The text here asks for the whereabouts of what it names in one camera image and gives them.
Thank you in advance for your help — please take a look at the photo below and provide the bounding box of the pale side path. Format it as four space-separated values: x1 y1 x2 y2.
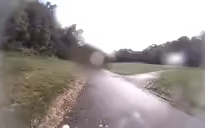
104 68 178 91

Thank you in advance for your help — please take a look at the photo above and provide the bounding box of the wet dark asphalt path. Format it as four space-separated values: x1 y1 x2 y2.
61 64 205 128

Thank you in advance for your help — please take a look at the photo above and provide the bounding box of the distant row of trees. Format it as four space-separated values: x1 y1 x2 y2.
111 29 205 69

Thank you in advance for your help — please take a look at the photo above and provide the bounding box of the brown dirt verge strip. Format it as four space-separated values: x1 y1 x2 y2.
31 78 88 128

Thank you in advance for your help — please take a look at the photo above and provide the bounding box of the grass field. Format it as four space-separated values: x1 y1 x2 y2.
106 62 205 114
0 49 91 128

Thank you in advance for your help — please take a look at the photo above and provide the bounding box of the wood of dark trees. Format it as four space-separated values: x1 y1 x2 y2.
0 0 108 66

